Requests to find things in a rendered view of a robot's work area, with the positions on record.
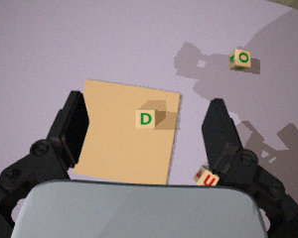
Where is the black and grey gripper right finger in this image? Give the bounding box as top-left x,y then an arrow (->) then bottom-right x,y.
202,98 -> 298,238

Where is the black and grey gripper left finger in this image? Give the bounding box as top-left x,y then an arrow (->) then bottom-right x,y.
0,90 -> 89,238

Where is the tan flat mat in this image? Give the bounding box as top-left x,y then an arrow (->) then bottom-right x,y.
73,79 -> 180,184

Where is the beige letter block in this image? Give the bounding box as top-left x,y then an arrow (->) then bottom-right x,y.
136,109 -> 156,129
228,49 -> 251,70
193,166 -> 219,185

